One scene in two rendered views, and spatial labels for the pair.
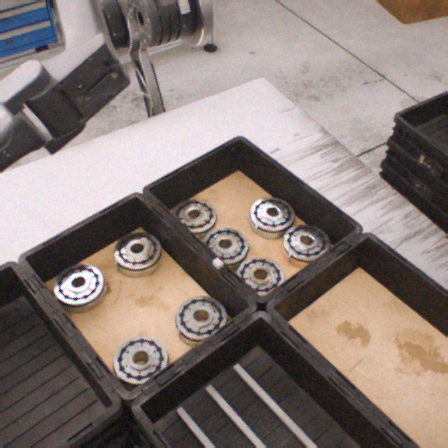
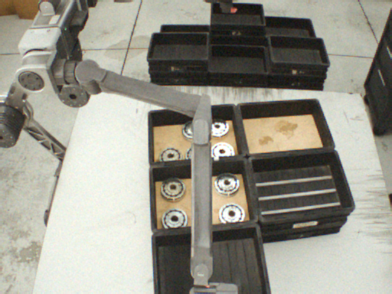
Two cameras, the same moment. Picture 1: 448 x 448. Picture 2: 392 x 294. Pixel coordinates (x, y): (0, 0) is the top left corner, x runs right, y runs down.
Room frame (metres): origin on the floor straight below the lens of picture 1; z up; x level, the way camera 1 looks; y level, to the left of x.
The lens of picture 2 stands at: (0.19, 0.80, 2.26)
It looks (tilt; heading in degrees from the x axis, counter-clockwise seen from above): 53 degrees down; 307
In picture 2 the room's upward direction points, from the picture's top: 2 degrees counter-clockwise
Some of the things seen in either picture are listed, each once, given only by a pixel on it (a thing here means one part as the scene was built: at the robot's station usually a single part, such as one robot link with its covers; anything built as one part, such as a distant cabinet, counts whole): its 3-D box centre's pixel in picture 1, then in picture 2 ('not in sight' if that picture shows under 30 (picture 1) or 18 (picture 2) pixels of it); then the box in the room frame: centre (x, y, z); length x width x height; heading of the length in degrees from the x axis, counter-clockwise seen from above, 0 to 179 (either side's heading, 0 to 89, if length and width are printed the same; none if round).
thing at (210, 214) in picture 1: (194, 215); (170, 156); (0.88, 0.06, 0.86); 0.10 x 0.10 x 0.01
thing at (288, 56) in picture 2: not in sight; (293, 73); (0.85, -1.26, 0.37); 0.40 x 0.30 x 0.45; 33
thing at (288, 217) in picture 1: (272, 213); (193, 129); (0.89, -0.12, 0.86); 0.10 x 0.10 x 0.01
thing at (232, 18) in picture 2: not in sight; (236, 37); (1.40, -1.38, 0.37); 0.40 x 0.30 x 0.45; 33
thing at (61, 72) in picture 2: not in sight; (65, 72); (1.07, 0.30, 1.45); 0.09 x 0.08 x 0.12; 123
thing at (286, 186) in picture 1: (248, 227); (194, 141); (0.84, -0.06, 0.87); 0.40 x 0.30 x 0.11; 40
